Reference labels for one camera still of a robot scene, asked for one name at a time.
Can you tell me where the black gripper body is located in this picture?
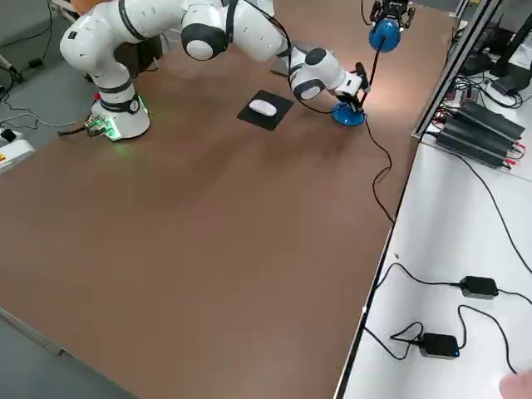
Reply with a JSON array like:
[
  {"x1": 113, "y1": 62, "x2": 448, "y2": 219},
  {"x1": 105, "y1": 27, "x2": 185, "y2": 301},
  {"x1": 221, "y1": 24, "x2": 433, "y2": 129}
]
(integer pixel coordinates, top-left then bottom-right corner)
[
  {"x1": 336, "y1": 62, "x2": 371, "y2": 107},
  {"x1": 384, "y1": 0, "x2": 411, "y2": 16}
]

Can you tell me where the green lit connector board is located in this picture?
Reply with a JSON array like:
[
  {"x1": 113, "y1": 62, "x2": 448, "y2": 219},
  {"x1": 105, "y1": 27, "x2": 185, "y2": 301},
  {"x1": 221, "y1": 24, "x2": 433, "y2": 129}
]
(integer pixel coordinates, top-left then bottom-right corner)
[{"x1": 85, "y1": 116, "x2": 118, "y2": 140}]

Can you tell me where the black adapter cable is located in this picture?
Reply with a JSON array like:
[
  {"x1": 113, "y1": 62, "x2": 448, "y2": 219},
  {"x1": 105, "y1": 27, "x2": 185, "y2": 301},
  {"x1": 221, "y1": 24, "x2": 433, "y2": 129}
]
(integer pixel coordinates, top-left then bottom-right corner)
[
  {"x1": 496, "y1": 289, "x2": 532, "y2": 307},
  {"x1": 363, "y1": 321, "x2": 426, "y2": 361},
  {"x1": 362, "y1": 262, "x2": 465, "y2": 313},
  {"x1": 456, "y1": 304, "x2": 520, "y2": 375}
]

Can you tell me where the aluminium camera mast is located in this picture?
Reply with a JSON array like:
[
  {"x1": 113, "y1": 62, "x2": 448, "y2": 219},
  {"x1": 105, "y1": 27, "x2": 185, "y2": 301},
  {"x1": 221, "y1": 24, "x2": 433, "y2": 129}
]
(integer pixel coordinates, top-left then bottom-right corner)
[{"x1": 411, "y1": 0, "x2": 506, "y2": 140}]

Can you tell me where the white box with yellow label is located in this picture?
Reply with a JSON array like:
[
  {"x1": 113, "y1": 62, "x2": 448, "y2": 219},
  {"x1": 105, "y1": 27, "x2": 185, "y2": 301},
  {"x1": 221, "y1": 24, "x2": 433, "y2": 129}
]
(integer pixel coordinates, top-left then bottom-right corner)
[{"x1": 0, "y1": 139, "x2": 35, "y2": 175}]

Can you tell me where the black finned power supply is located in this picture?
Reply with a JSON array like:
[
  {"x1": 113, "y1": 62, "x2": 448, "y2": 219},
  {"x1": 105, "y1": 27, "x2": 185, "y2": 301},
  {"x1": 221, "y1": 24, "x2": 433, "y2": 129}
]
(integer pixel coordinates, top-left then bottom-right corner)
[
  {"x1": 451, "y1": 101, "x2": 527, "y2": 145},
  {"x1": 435, "y1": 120, "x2": 520, "y2": 170}
]

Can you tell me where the black monitor stand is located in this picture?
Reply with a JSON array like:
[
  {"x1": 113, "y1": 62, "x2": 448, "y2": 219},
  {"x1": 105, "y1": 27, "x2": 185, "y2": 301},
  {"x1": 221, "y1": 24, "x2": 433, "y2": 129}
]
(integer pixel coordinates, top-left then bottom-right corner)
[{"x1": 490, "y1": 7, "x2": 532, "y2": 96}]

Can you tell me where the long black cable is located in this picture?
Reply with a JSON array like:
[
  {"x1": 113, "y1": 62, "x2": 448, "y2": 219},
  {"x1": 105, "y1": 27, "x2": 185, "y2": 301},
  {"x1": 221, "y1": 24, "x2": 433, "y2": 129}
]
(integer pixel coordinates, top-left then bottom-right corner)
[{"x1": 446, "y1": 149, "x2": 532, "y2": 275}]

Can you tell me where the black power adapter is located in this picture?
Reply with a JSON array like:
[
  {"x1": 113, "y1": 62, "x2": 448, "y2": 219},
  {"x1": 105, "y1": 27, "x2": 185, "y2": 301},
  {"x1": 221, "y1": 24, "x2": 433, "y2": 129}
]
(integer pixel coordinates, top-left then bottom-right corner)
[
  {"x1": 419, "y1": 332, "x2": 461, "y2": 359},
  {"x1": 461, "y1": 275, "x2": 499, "y2": 299}
]

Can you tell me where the black mouse mat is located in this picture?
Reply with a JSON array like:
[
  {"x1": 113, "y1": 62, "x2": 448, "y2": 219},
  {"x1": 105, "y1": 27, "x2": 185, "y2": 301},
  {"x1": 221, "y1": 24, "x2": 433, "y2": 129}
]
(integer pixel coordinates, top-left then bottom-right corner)
[{"x1": 236, "y1": 89, "x2": 294, "y2": 132}]

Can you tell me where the blue desk lamp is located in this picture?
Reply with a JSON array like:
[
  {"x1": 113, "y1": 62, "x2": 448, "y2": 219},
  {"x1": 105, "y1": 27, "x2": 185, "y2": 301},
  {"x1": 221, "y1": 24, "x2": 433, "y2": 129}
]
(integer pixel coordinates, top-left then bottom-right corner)
[{"x1": 331, "y1": 19, "x2": 403, "y2": 127}]

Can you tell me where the black lamp power cable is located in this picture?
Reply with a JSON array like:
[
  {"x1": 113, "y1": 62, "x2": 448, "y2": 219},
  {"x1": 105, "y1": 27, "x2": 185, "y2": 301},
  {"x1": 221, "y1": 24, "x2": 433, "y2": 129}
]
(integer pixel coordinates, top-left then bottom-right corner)
[{"x1": 364, "y1": 120, "x2": 396, "y2": 225}]

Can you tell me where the white computer mouse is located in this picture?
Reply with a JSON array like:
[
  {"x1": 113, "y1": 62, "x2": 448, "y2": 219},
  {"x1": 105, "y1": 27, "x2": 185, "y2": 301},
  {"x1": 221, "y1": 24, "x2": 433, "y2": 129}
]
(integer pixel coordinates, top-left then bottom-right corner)
[{"x1": 248, "y1": 99, "x2": 276, "y2": 116}]

